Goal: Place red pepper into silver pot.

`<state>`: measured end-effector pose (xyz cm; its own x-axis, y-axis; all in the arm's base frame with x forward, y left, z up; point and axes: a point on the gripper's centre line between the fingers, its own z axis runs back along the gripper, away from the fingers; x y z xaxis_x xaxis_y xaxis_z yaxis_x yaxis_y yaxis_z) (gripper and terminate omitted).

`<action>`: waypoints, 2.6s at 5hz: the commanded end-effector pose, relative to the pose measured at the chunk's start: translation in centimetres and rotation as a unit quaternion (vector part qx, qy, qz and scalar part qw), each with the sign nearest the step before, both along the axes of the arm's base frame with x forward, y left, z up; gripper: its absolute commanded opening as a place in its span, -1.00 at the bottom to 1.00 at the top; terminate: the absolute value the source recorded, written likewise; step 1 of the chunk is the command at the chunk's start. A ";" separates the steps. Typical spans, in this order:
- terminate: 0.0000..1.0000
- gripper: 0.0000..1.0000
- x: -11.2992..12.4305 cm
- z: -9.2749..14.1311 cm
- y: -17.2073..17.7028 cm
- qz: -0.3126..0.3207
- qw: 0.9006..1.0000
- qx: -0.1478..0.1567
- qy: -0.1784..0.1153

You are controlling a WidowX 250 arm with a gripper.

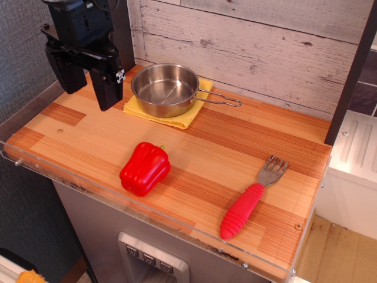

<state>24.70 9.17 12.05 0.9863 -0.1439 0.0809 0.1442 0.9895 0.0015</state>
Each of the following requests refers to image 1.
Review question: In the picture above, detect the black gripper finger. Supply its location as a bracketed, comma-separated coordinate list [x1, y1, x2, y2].
[90, 70, 124, 111]
[45, 47, 87, 94]

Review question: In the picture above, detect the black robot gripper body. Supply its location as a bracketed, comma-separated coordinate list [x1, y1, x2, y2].
[42, 1, 121, 74]

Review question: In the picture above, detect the red toy bell pepper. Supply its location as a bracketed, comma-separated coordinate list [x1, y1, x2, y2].
[119, 142, 171, 196]

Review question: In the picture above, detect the yellow folded cloth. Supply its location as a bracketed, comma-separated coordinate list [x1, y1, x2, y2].
[123, 78, 213, 130]

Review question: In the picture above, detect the clear acrylic table guard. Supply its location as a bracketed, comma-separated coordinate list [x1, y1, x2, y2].
[1, 87, 331, 282]

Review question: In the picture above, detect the grey toy fridge dispenser panel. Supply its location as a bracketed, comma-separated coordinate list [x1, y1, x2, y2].
[117, 232, 190, 282]

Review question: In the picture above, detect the yellow object at corner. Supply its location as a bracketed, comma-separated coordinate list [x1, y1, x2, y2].
[15, 270, 46, 283]

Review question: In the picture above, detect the white toy cabinet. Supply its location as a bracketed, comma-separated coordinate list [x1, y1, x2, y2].
[315, 111, 376, 239]

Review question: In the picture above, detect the dark wooden left post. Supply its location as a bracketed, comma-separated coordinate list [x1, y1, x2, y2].
[109, 0, 135, 72]

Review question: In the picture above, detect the dark wooden post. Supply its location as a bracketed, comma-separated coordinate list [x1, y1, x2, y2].
[324, 1, 376, 146]
[109, 0, 135, 72]

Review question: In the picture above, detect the stainless steel pot with handle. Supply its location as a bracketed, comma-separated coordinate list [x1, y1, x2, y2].
[131, 63, 242, 118]

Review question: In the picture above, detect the fork with red handle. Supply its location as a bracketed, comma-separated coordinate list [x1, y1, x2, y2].
[220, 155, 289, 240]

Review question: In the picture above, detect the dark wooden right post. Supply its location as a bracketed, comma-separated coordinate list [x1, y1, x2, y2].
[324, 1, 376, 146]

